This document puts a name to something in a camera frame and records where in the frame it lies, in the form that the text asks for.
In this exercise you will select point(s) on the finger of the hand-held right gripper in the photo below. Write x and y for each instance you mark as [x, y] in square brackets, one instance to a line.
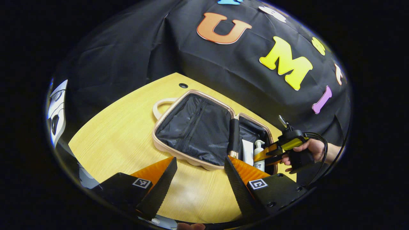
[268, 151]
[274, 159]

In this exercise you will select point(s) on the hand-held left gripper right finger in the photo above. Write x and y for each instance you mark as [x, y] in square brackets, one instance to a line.
[241, 191]

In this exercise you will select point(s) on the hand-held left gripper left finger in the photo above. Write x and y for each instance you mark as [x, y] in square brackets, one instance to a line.
[159, 191]

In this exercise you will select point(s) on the white pump bottle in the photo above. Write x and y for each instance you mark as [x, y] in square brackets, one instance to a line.
[259, 147]

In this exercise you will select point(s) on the white squeeze tube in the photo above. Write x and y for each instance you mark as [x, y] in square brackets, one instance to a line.
[247, 151]

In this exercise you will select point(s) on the beige suitcase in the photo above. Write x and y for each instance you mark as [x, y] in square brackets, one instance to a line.
[191, 127]

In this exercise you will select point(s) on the white device with round openings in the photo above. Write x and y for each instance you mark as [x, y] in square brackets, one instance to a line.
[59, 99]

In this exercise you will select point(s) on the black backdrop cloth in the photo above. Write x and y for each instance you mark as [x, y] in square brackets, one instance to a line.
[143, 48]

